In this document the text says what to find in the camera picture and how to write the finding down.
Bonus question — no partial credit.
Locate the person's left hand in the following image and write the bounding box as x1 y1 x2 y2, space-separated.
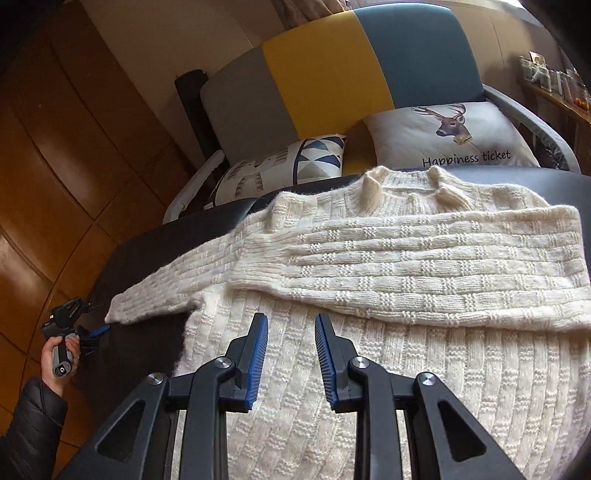
40 336 82 398

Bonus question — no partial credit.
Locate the geometric print pillow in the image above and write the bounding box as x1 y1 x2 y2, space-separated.
205 134 348 211

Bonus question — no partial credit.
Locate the cream knitted sweater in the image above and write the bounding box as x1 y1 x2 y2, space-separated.
105 165 591 480

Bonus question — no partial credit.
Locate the deer print pillow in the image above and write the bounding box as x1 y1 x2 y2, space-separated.
362 102 542 169

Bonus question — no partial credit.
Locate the grey yellow blue sofa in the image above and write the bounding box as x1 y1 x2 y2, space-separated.
164 4 583 223

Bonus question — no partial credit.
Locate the wooden wardrobe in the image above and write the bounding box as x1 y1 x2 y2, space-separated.
0 0 206 462

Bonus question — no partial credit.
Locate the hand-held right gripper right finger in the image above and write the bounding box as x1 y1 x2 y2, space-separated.
314 313 525 480

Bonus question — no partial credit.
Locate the beige curtain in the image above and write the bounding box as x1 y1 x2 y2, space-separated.
271 0 362 22

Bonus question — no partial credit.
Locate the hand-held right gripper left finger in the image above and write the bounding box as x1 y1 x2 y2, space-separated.
95 313 269 480

